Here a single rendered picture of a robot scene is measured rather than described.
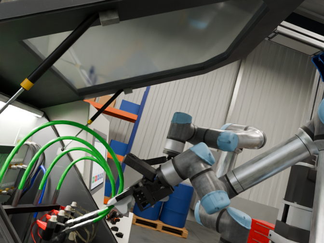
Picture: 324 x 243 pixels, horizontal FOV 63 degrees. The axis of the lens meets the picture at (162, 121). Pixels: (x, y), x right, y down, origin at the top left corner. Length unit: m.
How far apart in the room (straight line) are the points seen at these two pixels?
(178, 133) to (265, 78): 7.97
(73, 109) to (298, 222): 1.03
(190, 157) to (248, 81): 7.86
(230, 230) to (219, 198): 0.55
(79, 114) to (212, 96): 6.90
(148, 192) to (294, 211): 0.55
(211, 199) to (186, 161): 0.12
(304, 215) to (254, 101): 7.50
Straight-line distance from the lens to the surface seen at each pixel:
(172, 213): 5.81
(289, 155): 0.86
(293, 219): 1.10
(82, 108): 1.27
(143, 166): 0.81
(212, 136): 0.99
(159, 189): 0.82
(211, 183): 0.75
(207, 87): 7.99
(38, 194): 1.10
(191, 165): 0.76
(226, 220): 1.29
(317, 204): 0.74
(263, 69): 8.93
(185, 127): 0.97
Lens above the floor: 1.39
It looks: 8 degrees up
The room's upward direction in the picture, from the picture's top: 17 degrees clockwise
